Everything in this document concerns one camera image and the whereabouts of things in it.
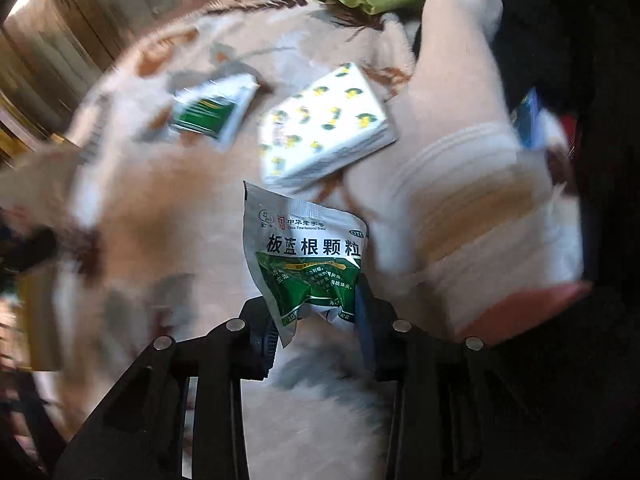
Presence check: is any lemon print tissue pack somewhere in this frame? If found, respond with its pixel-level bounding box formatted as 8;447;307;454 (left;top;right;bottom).
258;63;398;190

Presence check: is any green white medicine sachet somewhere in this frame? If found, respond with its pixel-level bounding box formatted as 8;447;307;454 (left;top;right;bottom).
168;73;259;152

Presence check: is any leaf pattern beige blanket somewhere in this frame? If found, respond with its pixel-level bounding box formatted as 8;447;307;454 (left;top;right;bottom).
28;0;418;479

